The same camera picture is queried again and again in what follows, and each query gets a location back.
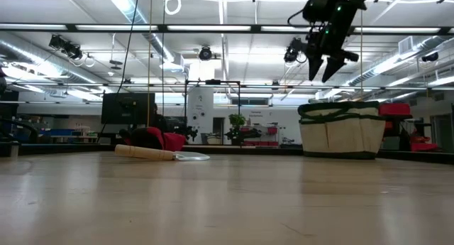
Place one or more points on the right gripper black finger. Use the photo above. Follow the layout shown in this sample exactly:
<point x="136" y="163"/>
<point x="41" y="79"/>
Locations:
<point x="331" y="69"/>
<point x="315" y="65"/>

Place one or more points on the beige green gardening bag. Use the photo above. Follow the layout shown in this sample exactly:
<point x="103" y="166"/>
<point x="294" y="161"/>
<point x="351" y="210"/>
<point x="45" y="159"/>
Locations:
<point x="342" y="135"/>

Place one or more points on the red and black garden glove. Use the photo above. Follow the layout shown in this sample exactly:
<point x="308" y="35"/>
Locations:
<point x="170" y="141"/>

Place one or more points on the black distant robot arm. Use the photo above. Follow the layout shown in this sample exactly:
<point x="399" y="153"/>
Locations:
<point x="184" y="129"/>

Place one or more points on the red box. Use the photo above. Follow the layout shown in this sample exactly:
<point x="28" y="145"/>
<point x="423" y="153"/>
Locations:
<point x="394" y="109"/>

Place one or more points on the shelf with red bins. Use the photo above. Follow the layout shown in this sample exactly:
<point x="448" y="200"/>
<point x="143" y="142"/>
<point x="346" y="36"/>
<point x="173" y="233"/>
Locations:
<point x="272" y="130"/>

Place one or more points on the green potted plant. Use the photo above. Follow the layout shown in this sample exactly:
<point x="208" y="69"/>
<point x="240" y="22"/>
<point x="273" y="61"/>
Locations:
<point x="237" y="121"/>

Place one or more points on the black overhead light bar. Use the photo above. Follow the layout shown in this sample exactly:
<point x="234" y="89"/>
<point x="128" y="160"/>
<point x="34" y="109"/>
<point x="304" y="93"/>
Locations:
<point x="213" y="28"/>

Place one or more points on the red bin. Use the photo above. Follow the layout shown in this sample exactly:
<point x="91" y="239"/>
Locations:
<point x="423" y="146"/>

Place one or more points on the large black monitor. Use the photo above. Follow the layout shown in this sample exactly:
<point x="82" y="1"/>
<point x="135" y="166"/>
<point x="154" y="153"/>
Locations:
<point x="127" y="108"/>

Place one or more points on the blue storage bins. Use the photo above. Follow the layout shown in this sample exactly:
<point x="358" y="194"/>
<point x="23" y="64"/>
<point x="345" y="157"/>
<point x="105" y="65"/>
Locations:
<point x="58" y="132"/>

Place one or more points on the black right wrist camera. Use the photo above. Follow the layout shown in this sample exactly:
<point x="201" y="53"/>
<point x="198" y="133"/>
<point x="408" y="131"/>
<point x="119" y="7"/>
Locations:
<point x="315" y="9"/>

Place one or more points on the silver ventilation duct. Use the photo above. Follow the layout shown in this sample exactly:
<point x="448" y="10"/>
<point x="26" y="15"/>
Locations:
<point x="156" y="42"/>
<point x="365" y="78"/>
<point x="42" y="62"/>

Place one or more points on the black metal frame stand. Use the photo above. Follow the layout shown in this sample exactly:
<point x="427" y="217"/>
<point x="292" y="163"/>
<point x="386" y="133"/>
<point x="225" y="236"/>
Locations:
<point x="213" y="82"/>

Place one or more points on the round black ceiling camera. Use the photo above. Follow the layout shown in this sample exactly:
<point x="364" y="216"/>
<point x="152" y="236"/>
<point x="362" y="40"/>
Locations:
<point x="205" y="53"/>

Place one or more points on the short white post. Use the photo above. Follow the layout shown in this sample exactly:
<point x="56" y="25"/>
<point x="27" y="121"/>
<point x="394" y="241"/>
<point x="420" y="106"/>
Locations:
<point x="14" y="151"/>

